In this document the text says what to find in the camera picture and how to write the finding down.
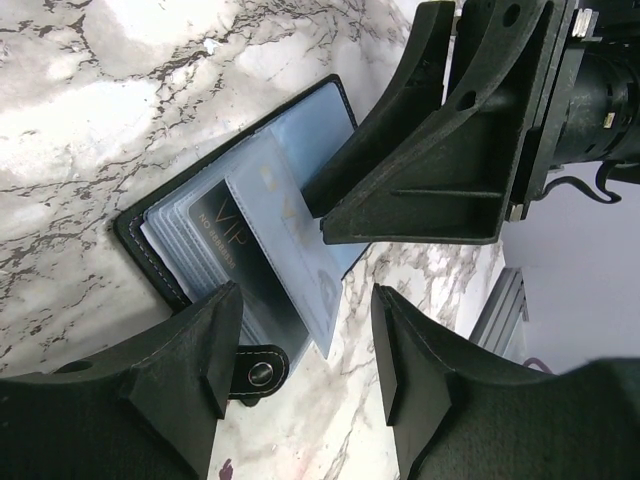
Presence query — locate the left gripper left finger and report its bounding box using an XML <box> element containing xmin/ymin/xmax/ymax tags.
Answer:
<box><xmin>1</xmin><ymin>283</ymin><xmax>242</xmax><ymax>479</ymax></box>

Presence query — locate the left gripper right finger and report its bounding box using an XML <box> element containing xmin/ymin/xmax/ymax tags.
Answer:
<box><xmin>372</xmin><ymin>285</ymin><xmax>639</xmax><ymax>479</ymax></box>

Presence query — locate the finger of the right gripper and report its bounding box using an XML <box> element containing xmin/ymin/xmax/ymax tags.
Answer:
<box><xmin>320</xmin><ymin>1</ymin><xmax>574</xmax><ymax>245</ymax></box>
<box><xmin>303</xmin><ymin>1</ymin><xmax>456</xmax><ymax>218</ymax></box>

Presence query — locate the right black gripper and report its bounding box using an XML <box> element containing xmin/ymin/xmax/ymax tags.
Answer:
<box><xmin>509</xmin><ymin>1</ymin><xmax>639</xmax><ymax>222</ymax></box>

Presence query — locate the black leather card holder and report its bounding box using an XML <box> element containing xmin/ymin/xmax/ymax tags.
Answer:
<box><xmin>113</xmin><ymin>74</ymin><xmax>365</xmax><ymax>405</ymax></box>

